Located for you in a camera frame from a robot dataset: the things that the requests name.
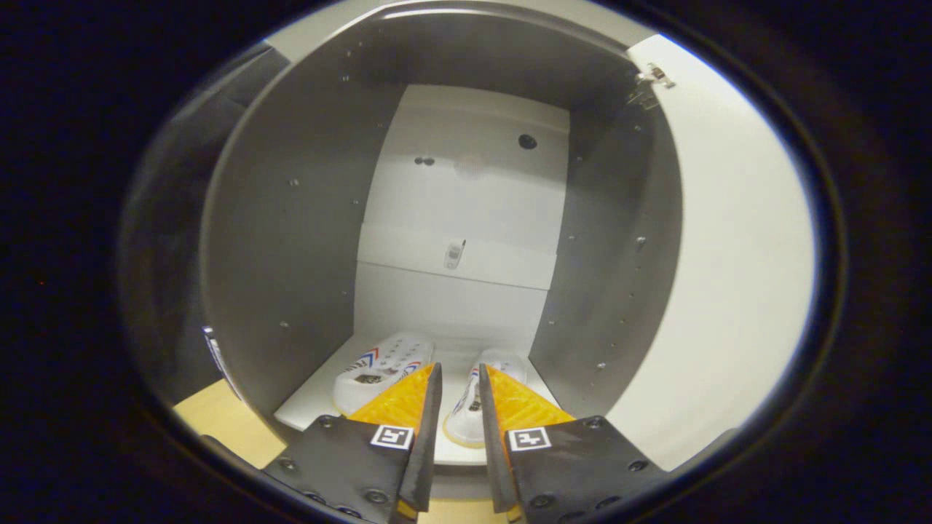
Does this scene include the blue-spined book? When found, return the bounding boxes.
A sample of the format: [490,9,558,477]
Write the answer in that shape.
[202,325,241,400]

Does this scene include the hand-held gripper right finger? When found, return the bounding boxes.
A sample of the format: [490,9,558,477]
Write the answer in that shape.
[478,362,668,524]

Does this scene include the black backdrop cloth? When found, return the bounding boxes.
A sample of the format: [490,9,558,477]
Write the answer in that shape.
[120,44,292,408]

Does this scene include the white shoe cabinet door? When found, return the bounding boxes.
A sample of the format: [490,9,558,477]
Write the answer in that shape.
[604,33,816,472]

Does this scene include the white shoe with striped chevron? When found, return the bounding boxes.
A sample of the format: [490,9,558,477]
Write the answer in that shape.
[333,333,436,416]
[443,349,527,447]

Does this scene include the grey shoe cabinet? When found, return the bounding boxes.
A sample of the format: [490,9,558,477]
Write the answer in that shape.
[200,7,685,481]

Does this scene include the metal door hinge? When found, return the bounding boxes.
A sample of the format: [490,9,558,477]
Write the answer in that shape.
[633,64,676,110]

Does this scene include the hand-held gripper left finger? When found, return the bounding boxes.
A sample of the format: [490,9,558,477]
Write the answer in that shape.
[262,362,443,524]

